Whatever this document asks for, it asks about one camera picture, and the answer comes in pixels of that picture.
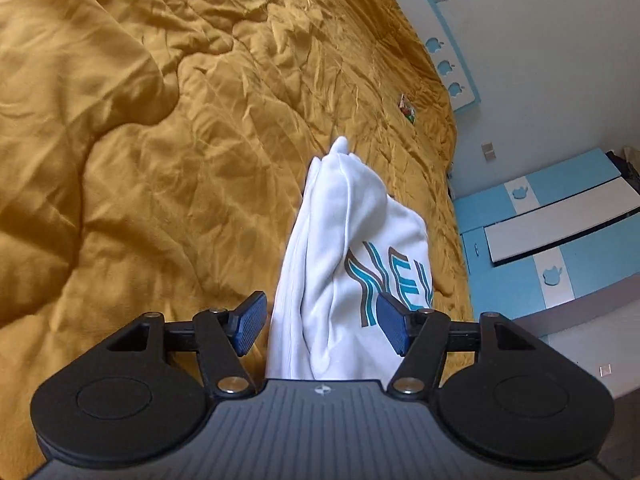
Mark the wall light switch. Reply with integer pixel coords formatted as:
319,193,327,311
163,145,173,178
482,142,497,162

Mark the blue and white wardrobe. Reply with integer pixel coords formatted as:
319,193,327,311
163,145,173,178
454,148,639,335

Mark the white and blue headboard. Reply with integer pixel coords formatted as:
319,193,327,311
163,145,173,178
396,0,480,113

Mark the white Nevada sweatshirt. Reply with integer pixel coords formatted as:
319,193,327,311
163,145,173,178
266,136,434,384

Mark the small green snack packet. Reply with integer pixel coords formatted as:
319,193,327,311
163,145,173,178
398,94,416,124

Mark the mustard yellow quilt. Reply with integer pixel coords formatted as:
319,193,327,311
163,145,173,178
1,0,472,479

